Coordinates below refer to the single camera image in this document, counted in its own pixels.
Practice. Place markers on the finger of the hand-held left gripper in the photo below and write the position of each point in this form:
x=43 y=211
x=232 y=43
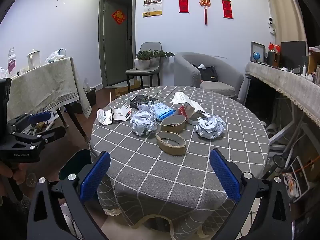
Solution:
x=53 y=133
x=40 y=117

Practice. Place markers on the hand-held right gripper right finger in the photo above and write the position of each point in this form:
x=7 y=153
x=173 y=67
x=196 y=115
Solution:
x=225 y=176

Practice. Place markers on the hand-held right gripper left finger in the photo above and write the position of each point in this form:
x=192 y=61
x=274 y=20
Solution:
x=96 y=177

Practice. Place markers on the blue tissue packet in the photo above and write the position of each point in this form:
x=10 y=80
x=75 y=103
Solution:
x=163 y=111

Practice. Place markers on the person's left hand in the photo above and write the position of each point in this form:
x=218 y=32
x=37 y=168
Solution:
x=7 y=170

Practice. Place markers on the beige patterned tablecloth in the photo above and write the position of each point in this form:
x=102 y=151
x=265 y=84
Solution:
x=42 y=85

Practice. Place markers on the crumpled paper ball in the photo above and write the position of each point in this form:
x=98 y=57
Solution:
x=210 y=127
x=146 y=108
x=143 y=123

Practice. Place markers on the black floor bin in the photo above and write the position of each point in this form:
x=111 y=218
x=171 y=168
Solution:
x=91 y=97

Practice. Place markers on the torn white small box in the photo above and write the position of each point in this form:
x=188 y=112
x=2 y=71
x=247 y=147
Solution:
x=106 y=117

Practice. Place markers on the white electric kettle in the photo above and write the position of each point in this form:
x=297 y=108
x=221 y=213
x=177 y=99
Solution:
x=33 y=59

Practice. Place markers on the grey checked tablecloth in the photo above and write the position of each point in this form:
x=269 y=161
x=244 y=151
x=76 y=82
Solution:
x=155 y=180

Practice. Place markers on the person's dark clothing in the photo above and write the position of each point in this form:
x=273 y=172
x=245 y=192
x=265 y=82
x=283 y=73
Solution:
x=15 y=212

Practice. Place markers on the pink labelled pack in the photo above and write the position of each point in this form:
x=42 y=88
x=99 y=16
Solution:
x=11 y=63

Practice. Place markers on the white tape roll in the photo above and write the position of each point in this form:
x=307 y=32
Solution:
x=193 y=121

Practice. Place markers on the white plastic bag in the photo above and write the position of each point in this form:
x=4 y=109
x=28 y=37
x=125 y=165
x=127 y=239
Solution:
x=56 y=55

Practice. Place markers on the torn white and red box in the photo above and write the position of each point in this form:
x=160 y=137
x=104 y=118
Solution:
x=121 y=112

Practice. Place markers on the red and silver carton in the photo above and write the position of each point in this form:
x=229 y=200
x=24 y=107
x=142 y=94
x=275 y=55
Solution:
x=187 y=109

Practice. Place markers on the flat cardboard box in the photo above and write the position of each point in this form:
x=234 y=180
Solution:
x=125 y=91

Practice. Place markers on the black tissue packet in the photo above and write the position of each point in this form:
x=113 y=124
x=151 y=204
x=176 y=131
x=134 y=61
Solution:
x=142 y=100

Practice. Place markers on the grey green door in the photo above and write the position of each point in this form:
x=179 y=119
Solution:
x=117 y=55

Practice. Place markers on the black handbag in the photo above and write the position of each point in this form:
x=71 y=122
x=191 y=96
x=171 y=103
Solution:
x=208 y=74

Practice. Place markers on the beige fringed cloth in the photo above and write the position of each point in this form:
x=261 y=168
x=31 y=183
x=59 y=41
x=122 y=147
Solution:
x=282 y=82

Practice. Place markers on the grey armchair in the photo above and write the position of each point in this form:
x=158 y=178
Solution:
x=187 y=72

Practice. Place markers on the white paper sheet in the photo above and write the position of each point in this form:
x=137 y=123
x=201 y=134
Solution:
x=201 y=66

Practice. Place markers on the potted plant in white pot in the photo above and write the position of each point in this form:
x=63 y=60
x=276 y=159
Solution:
x=142 y=61
x=158 y=57

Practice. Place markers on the small blue globe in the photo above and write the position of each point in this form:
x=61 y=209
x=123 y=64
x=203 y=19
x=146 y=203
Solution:
x=256 y=55

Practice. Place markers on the red diamond door decoration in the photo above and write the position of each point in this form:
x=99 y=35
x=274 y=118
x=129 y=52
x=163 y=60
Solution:
x=119 y=17

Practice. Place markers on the grey dining chair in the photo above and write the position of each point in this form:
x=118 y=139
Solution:
x=150 y=47

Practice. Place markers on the small red flags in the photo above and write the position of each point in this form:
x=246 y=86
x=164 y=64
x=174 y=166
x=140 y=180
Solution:
x=273 y=47

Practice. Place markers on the black monitor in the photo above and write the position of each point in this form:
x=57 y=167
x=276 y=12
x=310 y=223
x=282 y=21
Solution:
x=292 y=53

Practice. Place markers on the wooden storage box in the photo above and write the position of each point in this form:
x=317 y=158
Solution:
x=313 y=61

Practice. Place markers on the red hanging scroll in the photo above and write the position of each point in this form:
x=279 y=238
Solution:
x=183 y=3
x=227 y=8

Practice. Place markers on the grey picture frame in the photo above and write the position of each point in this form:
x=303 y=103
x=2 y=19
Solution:
x=257 y=47

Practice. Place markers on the white security camera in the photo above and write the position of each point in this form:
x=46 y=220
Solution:
x=271 y=25

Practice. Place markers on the wall calendar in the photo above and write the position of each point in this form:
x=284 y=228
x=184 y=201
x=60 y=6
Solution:
x=152 y=5

